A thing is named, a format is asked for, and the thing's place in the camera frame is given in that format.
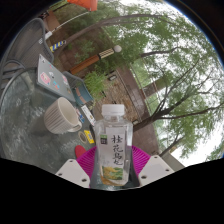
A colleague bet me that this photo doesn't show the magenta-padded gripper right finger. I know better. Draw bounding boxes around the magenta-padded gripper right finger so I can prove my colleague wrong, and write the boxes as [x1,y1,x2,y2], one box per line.
[131,144,175,188]

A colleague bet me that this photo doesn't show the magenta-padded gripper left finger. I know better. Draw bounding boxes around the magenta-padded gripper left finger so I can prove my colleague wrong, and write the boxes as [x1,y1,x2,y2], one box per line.
[54,145,99,189]

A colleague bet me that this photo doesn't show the clear drink bottle white cap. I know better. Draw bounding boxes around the clear drink bottle white cap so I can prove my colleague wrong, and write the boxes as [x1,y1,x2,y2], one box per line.
[89,103,134,191]

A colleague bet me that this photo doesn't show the flat round red coaster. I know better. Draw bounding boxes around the flat round red coaster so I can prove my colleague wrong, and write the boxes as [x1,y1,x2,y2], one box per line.
[74,144,88,160]

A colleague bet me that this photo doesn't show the white ribbed mug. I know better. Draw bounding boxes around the white ribbed mug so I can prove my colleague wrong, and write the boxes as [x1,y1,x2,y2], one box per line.
[43,96,83,135]

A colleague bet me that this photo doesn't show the green plant in blue pot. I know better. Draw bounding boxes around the green plant in blue pot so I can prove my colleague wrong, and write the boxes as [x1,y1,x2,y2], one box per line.
[70,69,108,108]

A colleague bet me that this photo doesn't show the grey laptop with stickers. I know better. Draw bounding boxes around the grey laptop with stickers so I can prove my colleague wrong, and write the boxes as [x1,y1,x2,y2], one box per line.
[35,53,77,103]

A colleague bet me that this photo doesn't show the blue yellow striped bollard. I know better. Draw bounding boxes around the blue yellow striped bollard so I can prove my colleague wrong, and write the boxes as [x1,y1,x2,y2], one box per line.
[49,39,67,53]

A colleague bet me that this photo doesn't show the grey wicker chair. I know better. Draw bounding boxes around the grey wicker chair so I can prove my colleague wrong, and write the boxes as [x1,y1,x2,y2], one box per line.
[0,17,55,91]

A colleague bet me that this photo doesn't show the tall slanting tree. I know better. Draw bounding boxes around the tall slanting tree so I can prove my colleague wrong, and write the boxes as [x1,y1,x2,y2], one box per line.
[53,9,201,59]

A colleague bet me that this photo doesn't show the dark-trunk tree by wall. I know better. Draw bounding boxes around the dark-trunk tree by wall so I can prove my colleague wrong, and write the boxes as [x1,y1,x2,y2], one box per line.
[132,49,224,161]

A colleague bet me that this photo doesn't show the wooden lamp post globe light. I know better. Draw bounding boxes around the wooden lamp post globe light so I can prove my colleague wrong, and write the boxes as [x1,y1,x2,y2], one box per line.
[69,44,123,76]

